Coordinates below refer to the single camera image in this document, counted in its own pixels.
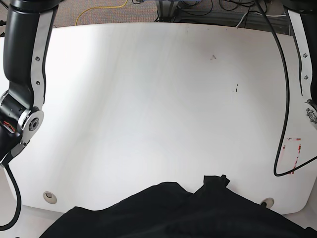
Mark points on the right table cable grommet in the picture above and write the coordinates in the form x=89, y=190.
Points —
x=267, y=202

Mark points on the table cable grommet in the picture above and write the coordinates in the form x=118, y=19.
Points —
x=49, y=197
x=267, y=202

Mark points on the red tape rectangle marker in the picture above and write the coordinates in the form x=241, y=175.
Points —
x=290, y=153

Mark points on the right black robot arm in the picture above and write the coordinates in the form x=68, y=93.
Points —
x=28, y=30

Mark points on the black T-shirt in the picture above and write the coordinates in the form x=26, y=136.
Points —
x=167, y=210

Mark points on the left table cable grommet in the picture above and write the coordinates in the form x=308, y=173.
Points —
x=49, y=197

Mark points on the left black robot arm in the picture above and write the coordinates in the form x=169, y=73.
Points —
x=302, y=15

